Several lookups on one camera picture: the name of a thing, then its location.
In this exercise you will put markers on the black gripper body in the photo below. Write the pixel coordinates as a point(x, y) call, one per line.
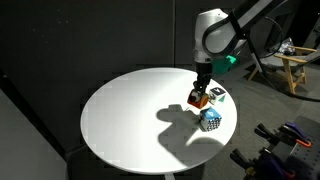
point(204, 70)

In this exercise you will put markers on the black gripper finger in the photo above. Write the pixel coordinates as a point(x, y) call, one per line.
point(198, 88)
point(206, 85)

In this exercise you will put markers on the colourful soft house block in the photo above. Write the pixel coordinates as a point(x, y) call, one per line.
point(200, 101)

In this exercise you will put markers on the black soft letter A block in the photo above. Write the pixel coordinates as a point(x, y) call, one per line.
point(217, 90)

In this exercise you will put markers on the blue soft number four block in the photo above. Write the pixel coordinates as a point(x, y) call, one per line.
point(210, 115)

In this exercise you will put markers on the crumpled shiny plastic bag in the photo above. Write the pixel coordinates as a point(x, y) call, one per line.
point(285, 46)

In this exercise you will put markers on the wooden armchair grey cushion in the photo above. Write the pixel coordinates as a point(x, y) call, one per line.
point(289, 66)

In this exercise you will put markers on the white table base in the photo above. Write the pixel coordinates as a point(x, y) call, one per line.
point(169, 177)

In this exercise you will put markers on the purple spring clamp orange tips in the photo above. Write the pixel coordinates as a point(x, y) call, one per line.
point(270, 163)
point(295, 130)

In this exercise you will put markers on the dark perforated metal board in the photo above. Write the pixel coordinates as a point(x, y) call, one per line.
point(308, 161)

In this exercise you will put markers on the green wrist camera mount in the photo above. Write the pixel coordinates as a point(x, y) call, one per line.
point(223, 65)

